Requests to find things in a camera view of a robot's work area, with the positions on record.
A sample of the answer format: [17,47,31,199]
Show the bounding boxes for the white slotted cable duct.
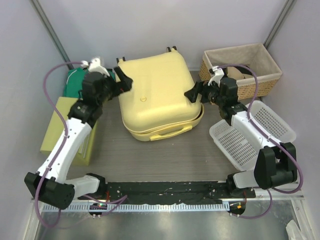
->
[42,202,231,213]

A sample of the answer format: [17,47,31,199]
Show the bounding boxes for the white crumpled plastic bag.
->
[285,220,307,240]

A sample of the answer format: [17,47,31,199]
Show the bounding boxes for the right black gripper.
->
[184,78,225,107]

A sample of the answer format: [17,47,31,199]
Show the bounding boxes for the white plastic mesh basket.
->
[209,100,296,172]

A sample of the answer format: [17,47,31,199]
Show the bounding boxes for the wicker basket with liner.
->
[199,43,283,100]

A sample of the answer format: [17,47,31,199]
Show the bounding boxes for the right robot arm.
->
[184,77,300,198]

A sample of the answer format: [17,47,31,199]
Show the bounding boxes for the yellow-green drawer box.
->
[40,96,98,166]

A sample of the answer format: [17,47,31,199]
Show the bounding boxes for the yellow hard-shell suitcase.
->
[117,46,205,142]

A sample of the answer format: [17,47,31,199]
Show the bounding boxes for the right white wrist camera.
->
[208,66,225,86]

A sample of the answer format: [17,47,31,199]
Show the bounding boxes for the green jersey with G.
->
[62,67,116,99]

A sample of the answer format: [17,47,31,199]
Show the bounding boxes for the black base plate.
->
[90,181,256,205]

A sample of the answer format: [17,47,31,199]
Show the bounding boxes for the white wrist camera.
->
[208,66,225,86]
[80,57,110,77]

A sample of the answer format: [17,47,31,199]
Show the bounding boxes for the black cloth in basket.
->
[223,65,252,75]

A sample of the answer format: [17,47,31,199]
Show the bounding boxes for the beige cloth in basket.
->
[225,66,253,80]

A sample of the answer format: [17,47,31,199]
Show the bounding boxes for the aluminium rail frame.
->
[22,183,313,240]

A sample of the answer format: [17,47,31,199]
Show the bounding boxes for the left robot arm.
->
[24,66,133,210]

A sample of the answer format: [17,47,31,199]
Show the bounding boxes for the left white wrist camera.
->
[80,57,110,77]

